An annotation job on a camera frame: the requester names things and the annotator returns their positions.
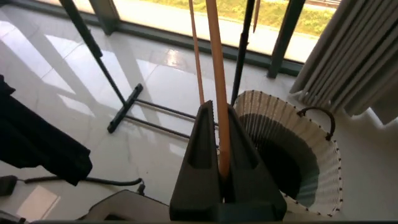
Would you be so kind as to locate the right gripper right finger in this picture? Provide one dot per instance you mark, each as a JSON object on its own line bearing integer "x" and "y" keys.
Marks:
{"x": 258, "y": 193}

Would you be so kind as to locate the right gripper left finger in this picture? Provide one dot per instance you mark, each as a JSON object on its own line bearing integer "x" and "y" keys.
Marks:
{"x": 196, "y": 186}

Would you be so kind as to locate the black garment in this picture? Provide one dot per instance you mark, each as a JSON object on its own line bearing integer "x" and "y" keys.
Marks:
{"x": 40, "y": 143}

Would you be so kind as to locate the white laundry basket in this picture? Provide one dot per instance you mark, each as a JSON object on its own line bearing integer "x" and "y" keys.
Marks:
{"x": 311, "y": 140}

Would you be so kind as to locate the black clothes rack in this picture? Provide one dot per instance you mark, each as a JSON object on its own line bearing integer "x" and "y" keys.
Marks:
{"x": 240, "y": 62}

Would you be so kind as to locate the window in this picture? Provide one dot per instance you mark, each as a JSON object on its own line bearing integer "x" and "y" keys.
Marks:
{"x": 285, "y": 37}

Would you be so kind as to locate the grey curtain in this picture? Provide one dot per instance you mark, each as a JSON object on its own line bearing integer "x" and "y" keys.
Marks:
{"x": 357, "y": 56}

